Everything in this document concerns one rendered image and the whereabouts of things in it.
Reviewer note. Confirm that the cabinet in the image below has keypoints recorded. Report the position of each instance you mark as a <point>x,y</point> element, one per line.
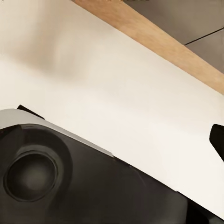
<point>196,24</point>

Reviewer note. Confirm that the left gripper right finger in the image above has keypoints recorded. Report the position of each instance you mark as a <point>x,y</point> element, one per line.
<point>217,139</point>

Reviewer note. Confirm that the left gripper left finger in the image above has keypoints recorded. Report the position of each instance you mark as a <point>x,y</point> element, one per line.
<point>11,140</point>

